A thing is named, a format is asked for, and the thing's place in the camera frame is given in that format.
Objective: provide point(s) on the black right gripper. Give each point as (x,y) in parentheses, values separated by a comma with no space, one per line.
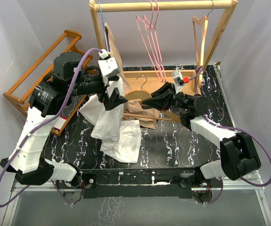
(158,102)

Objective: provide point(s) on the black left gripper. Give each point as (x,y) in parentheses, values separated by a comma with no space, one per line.
(114,99)

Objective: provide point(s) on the beige t shirt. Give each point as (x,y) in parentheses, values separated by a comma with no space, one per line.
(132,109)

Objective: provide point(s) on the white t shirt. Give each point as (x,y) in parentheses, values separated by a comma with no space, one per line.
(121,139)

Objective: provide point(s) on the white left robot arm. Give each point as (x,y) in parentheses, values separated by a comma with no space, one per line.
(47,102)

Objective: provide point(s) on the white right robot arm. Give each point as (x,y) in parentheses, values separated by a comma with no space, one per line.
(238,154)

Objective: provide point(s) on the light wooden hanger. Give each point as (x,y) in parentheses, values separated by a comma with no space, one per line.
(200,47)

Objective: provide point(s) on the white red small box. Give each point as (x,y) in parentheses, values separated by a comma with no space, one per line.
(60,122)

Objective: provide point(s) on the orange wooden shelf rack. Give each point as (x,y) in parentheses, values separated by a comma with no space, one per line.
(19,94)

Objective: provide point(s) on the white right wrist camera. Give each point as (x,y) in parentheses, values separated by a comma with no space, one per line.
(179,81)

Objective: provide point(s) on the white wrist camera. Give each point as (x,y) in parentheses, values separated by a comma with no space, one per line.
(108,65)
(179,81)

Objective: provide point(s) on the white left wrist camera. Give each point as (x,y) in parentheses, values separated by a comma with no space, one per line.
(108,65)

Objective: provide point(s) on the pink wire hanger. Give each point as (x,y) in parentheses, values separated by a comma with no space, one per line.
(154,52)
(142,28)

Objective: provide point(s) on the blue wire hanger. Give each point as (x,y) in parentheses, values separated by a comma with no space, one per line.
(104,28)

